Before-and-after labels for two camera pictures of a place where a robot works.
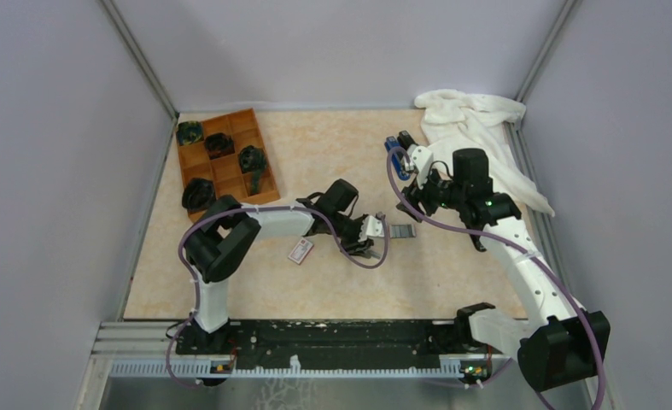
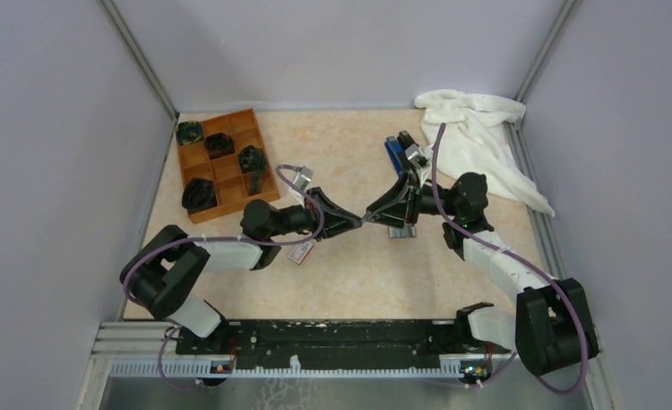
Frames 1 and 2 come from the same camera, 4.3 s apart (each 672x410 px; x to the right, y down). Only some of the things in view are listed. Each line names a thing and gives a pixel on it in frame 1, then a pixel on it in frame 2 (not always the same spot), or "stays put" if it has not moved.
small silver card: (403, 231) stays put
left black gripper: (355, 248) to (338, 221)
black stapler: (406, 140) stays put
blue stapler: (391, 142) stays put
